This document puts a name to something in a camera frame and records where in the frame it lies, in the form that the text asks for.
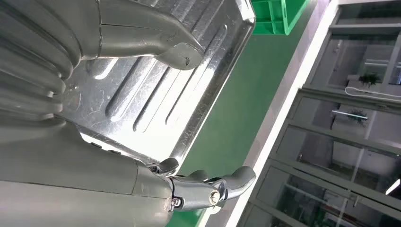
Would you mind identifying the steel ribbed weighing tray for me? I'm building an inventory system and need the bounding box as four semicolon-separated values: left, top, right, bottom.
61;0;256;175

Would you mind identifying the green plastic crate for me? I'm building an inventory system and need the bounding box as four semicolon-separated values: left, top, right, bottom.
250;0;310;35

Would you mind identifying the white door handle bar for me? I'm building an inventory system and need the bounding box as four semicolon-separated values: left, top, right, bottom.
331;109;369;121

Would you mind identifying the small potted plant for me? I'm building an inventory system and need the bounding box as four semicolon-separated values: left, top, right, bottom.
358;72;382;88
347;108;368;126

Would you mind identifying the glass partition with grey frame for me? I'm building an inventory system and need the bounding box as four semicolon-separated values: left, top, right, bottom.
238;0;401;227

